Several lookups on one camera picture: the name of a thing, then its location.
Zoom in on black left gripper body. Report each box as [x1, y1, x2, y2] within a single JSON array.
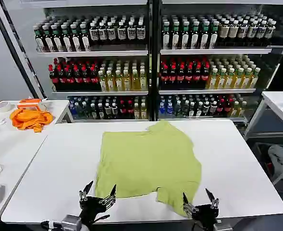
[[79, 195, 111, 228]]

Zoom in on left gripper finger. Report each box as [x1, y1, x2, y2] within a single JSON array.
[[98, 184, 118, 210], [78, 180, 94, 203]]

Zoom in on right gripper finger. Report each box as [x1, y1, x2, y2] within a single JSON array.
[[182, 192, 200, 219], [205, 187, 220, 210]]

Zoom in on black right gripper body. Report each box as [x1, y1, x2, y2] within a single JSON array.
[[191, 204, 220, 231]]

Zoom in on light green shirt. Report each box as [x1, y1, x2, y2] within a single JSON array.
[[94, 119, 202, 218]]

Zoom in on white rounded work table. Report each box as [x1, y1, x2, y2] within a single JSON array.
[[0, 119, 283, 226]]

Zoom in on pale bag on floor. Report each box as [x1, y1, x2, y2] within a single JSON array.
[[267, 144, 283, 179]]

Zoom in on white desk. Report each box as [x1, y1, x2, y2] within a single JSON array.
[[0, 131, 49, 231]]

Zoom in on white side table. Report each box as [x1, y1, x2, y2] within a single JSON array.
[[0, 99, 74, 136]]

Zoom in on crumpled orange cloth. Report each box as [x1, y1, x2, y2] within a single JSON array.
[[9, 107, 54, 134]]

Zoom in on orange and white box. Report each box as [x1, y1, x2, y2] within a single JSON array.
[[16, 98, 48, 112]]

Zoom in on white table with grey legs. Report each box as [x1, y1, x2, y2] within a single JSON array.
[[243, 90, 283, 186]]

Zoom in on white tape roll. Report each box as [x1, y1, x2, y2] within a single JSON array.
[[0, 101, 12, 112]]

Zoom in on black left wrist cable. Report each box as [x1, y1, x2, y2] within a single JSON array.
[[89, 213, 111, 228]]

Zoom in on black slanted frame post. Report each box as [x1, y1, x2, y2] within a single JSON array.
[[0, 0, 47, 100]]

